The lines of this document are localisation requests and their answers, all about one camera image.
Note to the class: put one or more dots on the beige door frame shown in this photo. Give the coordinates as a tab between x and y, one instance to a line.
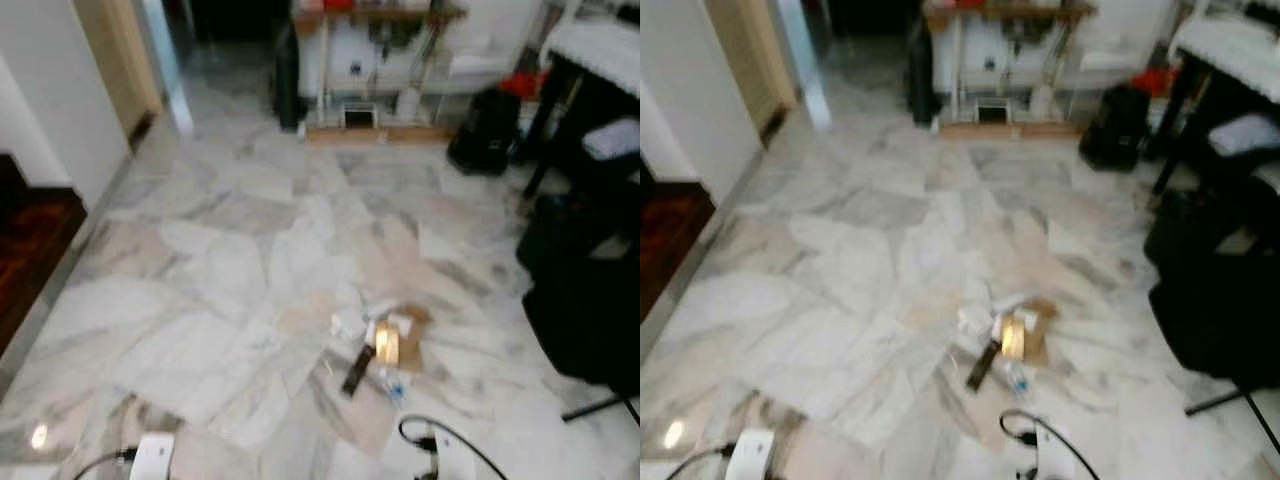
120	60
750	55

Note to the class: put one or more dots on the crumpled white paper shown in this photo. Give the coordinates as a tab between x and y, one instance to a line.
975	318
350	322

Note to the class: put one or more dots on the white lace tablecloth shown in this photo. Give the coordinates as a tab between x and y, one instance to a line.
600	50
1230	45

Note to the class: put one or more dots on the black flat bar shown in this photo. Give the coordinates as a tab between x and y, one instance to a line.
982	367
357	372

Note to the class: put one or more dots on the brown cardboard piece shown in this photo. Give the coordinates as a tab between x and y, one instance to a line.
414	345
1042	340

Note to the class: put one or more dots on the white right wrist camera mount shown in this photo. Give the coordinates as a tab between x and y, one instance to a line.
1055	460
455	460

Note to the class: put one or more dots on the white and wood shelf unit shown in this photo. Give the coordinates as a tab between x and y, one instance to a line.
1010	55
380	60

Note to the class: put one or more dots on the black office chair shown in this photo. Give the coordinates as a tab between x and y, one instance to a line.
585	330
1215	320

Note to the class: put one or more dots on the silver door frame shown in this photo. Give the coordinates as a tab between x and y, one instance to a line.
165	60
803	60

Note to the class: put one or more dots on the dark grey cylinder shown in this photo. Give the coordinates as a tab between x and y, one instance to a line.
920	80
288	85

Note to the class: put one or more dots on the red plastic bag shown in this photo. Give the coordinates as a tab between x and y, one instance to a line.
522	84
1155	82

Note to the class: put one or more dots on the shiny gold wrapper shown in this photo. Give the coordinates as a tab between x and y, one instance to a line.
386	345
1013	340

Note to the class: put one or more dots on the light blue folded towel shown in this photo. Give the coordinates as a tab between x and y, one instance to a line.
612	138
1245	133

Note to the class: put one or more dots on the black table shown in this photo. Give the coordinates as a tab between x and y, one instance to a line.
600	105
1225	100

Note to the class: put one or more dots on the clear plastic wrapper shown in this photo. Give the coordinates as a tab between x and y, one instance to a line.
393	385
1018	380

